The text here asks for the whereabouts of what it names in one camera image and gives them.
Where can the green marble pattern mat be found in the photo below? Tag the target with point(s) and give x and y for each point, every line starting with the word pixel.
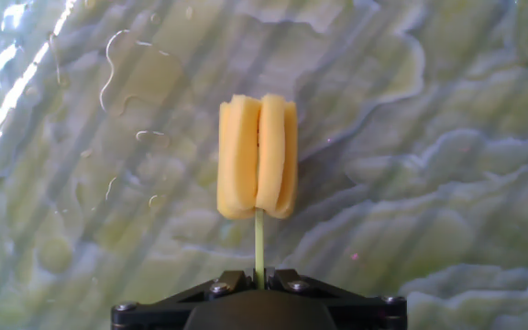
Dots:
pixel 429 137

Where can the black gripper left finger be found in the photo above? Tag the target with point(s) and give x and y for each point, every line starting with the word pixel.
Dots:
pixel 190 298

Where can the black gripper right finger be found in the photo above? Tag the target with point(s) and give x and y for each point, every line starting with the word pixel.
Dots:
pixel 337 298

